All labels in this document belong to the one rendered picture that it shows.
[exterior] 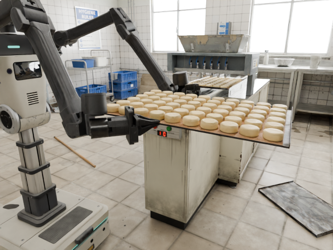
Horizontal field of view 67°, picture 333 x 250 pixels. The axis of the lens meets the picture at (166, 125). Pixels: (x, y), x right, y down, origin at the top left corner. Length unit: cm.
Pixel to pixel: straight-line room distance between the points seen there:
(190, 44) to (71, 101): 160
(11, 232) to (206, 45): 185
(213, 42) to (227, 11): 340
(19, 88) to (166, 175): 99
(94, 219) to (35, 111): 72
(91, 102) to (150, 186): 121
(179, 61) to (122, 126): 166
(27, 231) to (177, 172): 92
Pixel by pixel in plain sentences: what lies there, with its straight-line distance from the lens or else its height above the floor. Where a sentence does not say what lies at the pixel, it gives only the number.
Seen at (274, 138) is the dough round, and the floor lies 103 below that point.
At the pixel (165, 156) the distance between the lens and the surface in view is 164.
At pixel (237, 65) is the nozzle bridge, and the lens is 214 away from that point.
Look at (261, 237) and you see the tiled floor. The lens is 197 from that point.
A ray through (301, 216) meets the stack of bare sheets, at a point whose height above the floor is 2.
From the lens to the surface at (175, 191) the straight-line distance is 173.
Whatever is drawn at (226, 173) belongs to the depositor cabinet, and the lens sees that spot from 232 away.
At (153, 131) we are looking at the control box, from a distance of 159.
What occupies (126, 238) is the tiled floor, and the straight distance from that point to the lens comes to 187.
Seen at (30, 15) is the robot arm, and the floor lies 133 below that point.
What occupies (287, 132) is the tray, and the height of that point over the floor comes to 101.
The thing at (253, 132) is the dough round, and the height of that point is 103.
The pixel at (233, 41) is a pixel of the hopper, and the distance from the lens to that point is 210.
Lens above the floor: 125
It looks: 18 degrees down
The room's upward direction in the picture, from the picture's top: straight up
